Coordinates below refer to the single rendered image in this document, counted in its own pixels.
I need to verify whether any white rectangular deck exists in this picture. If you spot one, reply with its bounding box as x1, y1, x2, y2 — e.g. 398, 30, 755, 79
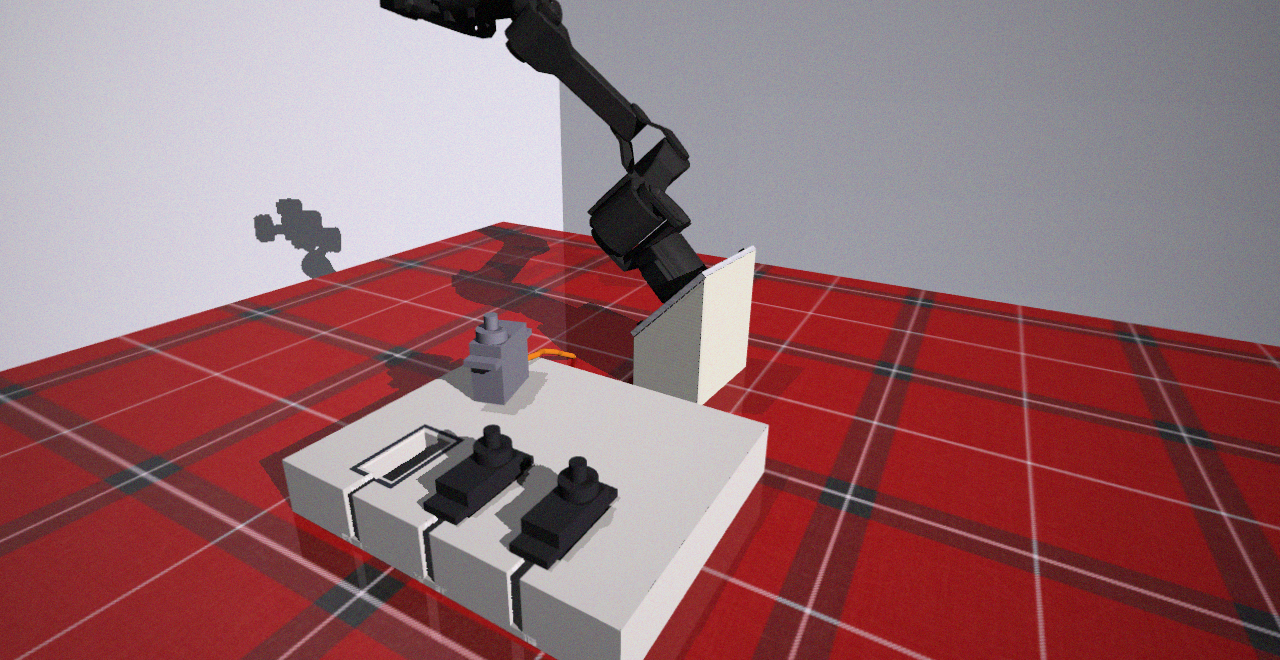
283, 357, 769, 660

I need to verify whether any grey micro servo with orange cable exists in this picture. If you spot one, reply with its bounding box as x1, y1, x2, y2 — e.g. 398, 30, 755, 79
465, 312, 576, 405

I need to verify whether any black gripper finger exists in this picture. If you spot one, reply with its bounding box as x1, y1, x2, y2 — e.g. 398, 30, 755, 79
422, 12, 475, 36
379, 0, 419, 20

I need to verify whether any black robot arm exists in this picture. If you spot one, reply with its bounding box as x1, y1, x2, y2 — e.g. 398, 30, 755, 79
477, 0, 707, 303

